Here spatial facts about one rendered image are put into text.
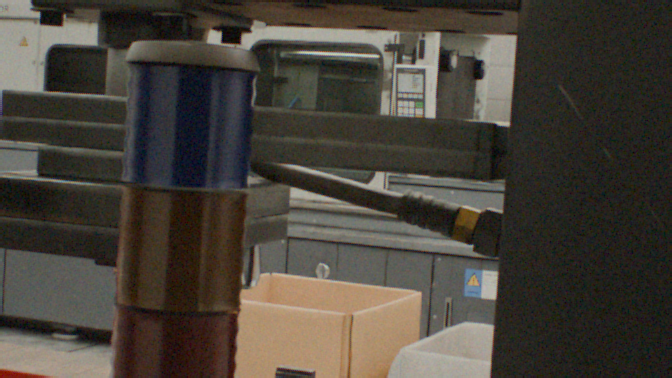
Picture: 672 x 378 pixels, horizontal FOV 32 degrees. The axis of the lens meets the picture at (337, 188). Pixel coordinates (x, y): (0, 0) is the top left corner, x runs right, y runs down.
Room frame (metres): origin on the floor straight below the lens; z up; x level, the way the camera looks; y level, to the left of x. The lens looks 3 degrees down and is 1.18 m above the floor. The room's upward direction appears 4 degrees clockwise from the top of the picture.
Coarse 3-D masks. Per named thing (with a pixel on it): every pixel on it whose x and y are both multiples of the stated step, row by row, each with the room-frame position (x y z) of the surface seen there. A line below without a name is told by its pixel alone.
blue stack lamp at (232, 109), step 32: (128, 96) 0.34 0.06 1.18; (160, 96) 0.33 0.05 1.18; (192, 96) 0.33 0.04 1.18; (224, 96) 0.34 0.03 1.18; (128, 128) 0.34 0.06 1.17; (160, 128) 0.33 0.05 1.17; (192, 128) 0.33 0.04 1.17; (224, 128) 0.34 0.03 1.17; (128, 160) 0.34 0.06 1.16; (160, 160) 0.33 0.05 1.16; (192, 160) 0.33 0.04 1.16; (224, 160) 0.34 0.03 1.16
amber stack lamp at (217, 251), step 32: (128, 192) 0.34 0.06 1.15; (160, 192) 0.33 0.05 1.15; (192, 192) 0.34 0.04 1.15; (224, 192) 0.35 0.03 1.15; (128, 224) 0.34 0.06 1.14; (160, 224) 0.33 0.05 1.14; (192, 224) 0.33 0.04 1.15; (224, 224) 0.34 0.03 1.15; (128, 256) 0.34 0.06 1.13; (160, 256) 0.33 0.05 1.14; (192, 256) 0.33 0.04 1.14; (224, 256) 0.34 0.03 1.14; (128, 288) 0.34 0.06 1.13; (160, 288) 0.33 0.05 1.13; (192, 288) 0.33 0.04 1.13; (224, 288) 0.34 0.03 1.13
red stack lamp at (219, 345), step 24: (120, 312) 0.34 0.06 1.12; (144, 312) 0.33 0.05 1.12; (168, 312) 0.34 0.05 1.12; (192, 312) 0.34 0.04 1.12; (216, 312) 0.34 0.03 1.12; (120, 336) 0.34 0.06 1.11; (144, 336) 0.33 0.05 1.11; (168, 336) 0.33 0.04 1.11; (192, 336) 0.33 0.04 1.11; (216, 336) 0.34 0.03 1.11; (120, 360) 0.34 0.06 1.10; (144, 360) 0.33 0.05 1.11; (168, 360) 0.33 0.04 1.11; (192, 360) 0.33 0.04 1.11; (216, 360) 0.34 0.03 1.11
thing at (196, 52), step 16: (144, 48) 0.34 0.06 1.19; (160, 48) 0.33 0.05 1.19; (176, 48) 0.33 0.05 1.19; (192, 48) 0.33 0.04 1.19; (208, 48) 0.33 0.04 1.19; (224, 48) 0.34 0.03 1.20; (240, 48) 0.34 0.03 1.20; (144, 64) 0.35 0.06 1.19; (160, 64) 0.34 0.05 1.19; (176, 64) 0.34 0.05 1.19; (192, 64) 0.33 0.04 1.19; (208, 64) 0.33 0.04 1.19; (224, 64) 0.33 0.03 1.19; (240, 64) 0.34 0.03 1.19; (256, 64) 0.35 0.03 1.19
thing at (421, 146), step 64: (128, 64) 0.62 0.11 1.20; (0, 128) 0.62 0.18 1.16; (64, 128) 0.60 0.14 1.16; (256, 128) 0.57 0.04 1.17; (320, 128) 0.56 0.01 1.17; (384, 128) 0.55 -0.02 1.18; (448, 128) 0.54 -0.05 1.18; (0, 192) 0.57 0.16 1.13; (64, 192) 0.56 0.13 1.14; (256, 192) 0.67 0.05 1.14; (256, 256) 0.69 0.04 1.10
